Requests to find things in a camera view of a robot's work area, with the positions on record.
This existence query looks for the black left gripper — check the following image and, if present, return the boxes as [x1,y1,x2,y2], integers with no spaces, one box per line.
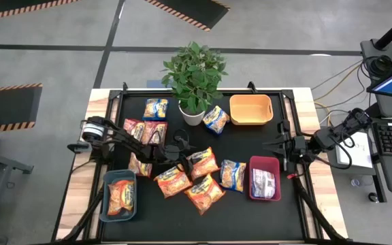
[148,142,194,175]

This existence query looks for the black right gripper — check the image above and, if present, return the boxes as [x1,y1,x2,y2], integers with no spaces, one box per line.
[262,134,314,164]

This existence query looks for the orange Maruchan ramen packet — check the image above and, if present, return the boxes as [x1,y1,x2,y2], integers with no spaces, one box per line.
[185,146,221,181]
[183,173,227,216]
[153,164,193,199]
[106,179,135,216]

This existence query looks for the white-backed ramen packet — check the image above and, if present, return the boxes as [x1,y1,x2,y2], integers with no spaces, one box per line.
[252,168,276,199]

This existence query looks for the red Maruchan ramen packet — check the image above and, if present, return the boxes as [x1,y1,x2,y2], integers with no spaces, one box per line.
[122,118,146,142]
[127,152,153,178]
[140,120,169,146]

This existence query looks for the blue Maruchan ramen packet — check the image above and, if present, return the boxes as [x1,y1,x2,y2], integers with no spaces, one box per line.
[142,98,169,121]
[219,159,247,193]
[202,105,231,135]

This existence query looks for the teal plastic bin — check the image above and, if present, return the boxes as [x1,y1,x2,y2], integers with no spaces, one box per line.
[99,169,138,223]

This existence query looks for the red plastic bin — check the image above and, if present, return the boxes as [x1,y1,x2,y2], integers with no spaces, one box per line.
[248,155,282,202]

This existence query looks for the yellow plastic bin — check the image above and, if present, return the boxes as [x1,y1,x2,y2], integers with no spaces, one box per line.
[229,94,274,126]

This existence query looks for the white paper pad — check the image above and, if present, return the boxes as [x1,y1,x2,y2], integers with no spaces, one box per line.
[335,131,374,170]

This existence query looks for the clear plastic cup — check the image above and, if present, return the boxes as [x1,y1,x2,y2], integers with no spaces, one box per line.
[350,175,368,189]

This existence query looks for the green leafy plant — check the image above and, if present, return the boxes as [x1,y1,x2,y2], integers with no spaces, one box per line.
[161,41,229,115]

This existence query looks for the grey equipment box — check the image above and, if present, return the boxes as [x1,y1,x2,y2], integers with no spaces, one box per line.
[359,39,392,71]

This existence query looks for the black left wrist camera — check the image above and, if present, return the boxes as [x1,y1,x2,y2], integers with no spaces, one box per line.
[164,144,183,160]

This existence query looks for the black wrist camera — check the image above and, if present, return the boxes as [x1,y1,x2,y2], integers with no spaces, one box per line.
[164,144,183,160]
[293,135,308,154]

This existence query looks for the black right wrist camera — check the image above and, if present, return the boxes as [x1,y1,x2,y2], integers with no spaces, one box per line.
[293,135,308,154]

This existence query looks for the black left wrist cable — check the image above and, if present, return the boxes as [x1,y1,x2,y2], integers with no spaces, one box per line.
[172,128,191,152]

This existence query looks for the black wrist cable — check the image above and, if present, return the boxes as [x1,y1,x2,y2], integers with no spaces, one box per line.
[328,134,353,170]
[172,128,191,152]

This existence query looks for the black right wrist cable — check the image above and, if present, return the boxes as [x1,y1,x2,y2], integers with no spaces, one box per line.
[328,134,353,170]

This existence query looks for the black diagonal frame strut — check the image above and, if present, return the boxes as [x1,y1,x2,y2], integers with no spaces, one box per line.
[293,176,350,243]
[59,189,105,243]

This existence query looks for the black metal table frame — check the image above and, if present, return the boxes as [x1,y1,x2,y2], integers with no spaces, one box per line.
[93,81,321,244]

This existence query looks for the yellow floor cable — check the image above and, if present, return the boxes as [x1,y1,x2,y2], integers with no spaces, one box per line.
[313,64,363,115]

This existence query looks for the coiled black cable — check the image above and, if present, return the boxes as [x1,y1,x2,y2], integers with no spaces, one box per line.
[368,54,392,78]

